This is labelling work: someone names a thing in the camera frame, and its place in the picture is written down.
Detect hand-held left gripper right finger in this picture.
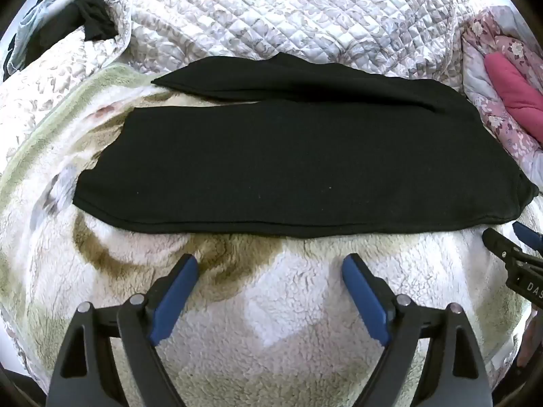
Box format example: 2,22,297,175
341,253,495,407

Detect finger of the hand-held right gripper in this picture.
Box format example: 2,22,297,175
512,220,543,252
484,228,524,264

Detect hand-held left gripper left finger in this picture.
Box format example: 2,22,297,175
49,253,200,407

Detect black pants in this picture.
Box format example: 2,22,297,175
72,52,539,239

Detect cream fleece blanket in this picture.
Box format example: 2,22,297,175
0,63,543,407

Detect pink floral quilt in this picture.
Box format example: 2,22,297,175
460,6,543,179

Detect pink pillow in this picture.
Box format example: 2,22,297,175
484,53,543,145

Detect black cloth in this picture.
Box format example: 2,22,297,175
70,0,118,43

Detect white quilted bedspread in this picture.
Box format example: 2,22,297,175
0,0,488,179

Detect light blue cloth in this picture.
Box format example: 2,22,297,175
7,0,83,75

